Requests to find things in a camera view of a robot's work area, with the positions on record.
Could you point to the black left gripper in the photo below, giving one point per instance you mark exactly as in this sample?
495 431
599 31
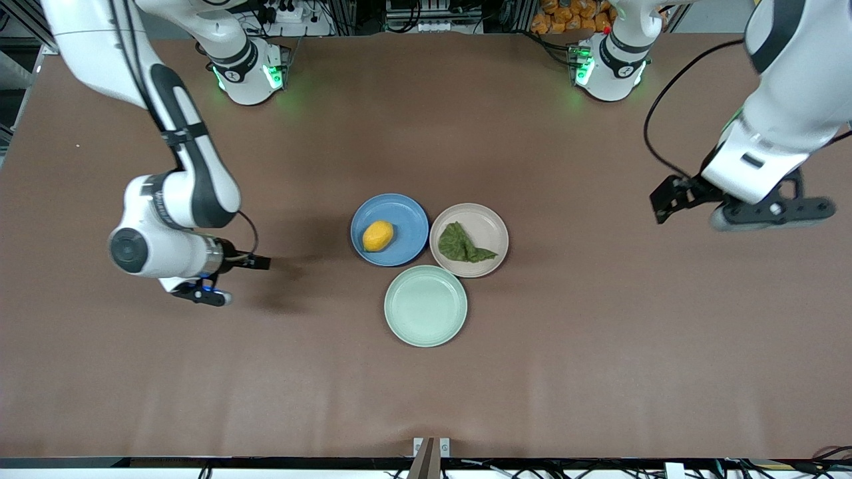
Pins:
689 188

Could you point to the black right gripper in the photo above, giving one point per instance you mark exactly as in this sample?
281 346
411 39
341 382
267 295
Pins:
231 257

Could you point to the yellow lemon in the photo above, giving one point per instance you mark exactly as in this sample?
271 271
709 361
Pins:
378 236

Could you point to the green lettuce leaf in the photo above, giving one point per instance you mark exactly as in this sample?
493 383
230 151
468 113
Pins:
459 245

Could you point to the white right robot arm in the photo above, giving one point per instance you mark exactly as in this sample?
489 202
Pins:
166 206

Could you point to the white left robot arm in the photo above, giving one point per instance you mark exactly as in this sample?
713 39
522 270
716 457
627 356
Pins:
785 100

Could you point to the blue plate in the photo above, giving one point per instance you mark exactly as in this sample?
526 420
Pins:
406 226

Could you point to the mint green plate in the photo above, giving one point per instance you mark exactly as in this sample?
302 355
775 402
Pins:
425 306

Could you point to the beige plate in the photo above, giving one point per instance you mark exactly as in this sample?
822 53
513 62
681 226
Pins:
489 229

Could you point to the bag of orange items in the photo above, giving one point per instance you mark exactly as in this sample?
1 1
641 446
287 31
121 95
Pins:
566 16

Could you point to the white power strip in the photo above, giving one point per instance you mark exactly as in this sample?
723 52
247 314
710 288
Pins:
293 13

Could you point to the black electronics rack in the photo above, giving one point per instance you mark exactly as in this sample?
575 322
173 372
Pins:
432 13

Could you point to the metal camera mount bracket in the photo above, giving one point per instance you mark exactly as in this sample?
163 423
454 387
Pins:
431 459

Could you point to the aluminium frame post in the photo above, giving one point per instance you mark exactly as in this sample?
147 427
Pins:
20 20

